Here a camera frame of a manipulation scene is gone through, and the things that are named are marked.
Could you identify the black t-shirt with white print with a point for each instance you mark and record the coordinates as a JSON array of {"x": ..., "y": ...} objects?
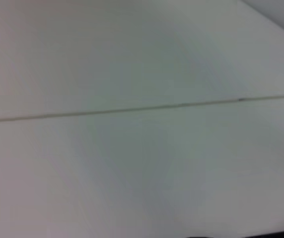
[{"x": 256, "y": 235}]

